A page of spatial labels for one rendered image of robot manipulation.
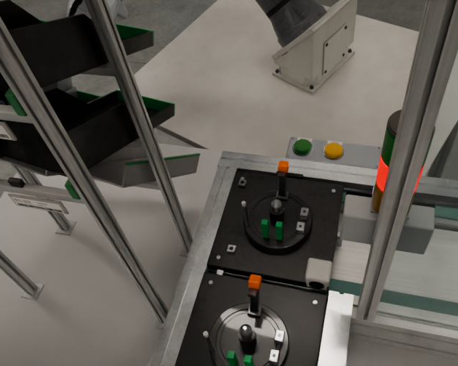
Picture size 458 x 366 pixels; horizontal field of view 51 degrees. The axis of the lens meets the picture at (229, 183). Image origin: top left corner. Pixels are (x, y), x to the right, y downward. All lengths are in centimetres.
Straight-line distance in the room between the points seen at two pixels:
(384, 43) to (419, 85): 112
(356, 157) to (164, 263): 49
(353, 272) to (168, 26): 254
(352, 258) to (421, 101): 59
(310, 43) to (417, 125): 82
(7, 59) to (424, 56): 38
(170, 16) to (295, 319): 272
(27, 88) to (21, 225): 81
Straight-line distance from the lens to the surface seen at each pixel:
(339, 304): 94
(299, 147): 112
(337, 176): 108
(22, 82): 53
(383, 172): 61
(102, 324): 110
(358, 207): 70
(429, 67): 45
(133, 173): 85
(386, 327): 94
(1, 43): 51
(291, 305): 92
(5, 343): 118
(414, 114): 49
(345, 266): 102
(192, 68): 154
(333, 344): 91
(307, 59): 134
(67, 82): 98
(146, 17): 343
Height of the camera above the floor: 182
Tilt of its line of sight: 52 degrees down
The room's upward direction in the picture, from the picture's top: 12 degrees counter-clockwise
